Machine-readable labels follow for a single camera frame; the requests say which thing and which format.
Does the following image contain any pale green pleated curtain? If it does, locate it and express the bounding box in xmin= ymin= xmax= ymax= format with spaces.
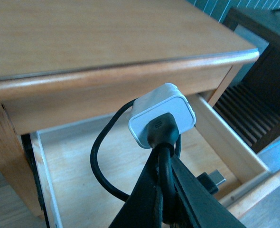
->
xmin=188 ymin=0 xmax=280 ymax=23

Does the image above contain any dark wooden side table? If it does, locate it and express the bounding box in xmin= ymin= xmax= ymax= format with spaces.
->
xmin=214 ymin=8 xmax=280 ymax=152

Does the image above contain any white charger with black cable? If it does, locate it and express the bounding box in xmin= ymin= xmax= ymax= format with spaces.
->
xmin=90 ymin=83 xmax=218 ymax=226

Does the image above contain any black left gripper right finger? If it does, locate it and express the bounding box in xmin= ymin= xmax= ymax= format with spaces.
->
xmin=171 ymin=156 xmax=244 ymax=228

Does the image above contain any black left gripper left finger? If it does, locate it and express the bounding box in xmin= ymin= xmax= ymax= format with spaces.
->
xmin=110 ymin=148 xmax=165 ymax=228

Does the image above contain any light wooden nightstand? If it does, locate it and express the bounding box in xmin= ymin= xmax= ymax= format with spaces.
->
xmin=0 ymin=0 xmax=259 ymax=217

